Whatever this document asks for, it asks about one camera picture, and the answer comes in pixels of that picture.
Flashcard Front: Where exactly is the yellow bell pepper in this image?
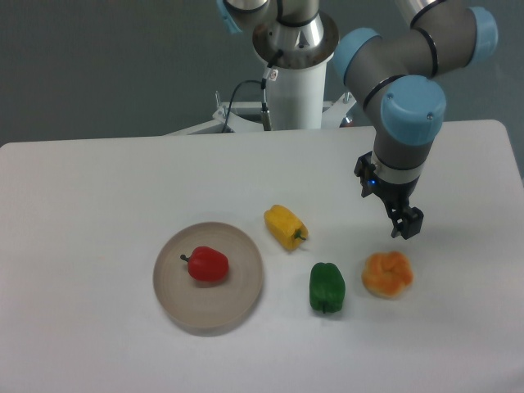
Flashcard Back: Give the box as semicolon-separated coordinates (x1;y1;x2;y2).
264;205;309;251

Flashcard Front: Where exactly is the black cable with connector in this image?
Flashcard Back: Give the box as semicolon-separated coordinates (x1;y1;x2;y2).
220;48;284;133

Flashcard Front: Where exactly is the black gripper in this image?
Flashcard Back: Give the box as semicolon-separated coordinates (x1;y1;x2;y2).
354;151;423;240

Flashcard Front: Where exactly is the green bell pepper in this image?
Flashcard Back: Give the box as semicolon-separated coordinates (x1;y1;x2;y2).
309;263;346;314

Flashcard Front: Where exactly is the red bell pepper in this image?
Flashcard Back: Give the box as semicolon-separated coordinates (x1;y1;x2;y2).
180;246;229;282

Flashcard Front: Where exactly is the orange knotted bread roll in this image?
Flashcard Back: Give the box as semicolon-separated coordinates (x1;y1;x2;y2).
361;251;414;299

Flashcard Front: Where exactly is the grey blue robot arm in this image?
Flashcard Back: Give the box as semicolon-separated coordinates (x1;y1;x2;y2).
217;1;499;239

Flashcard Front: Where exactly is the beige round plate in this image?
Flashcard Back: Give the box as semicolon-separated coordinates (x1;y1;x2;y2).
153;222;264;330

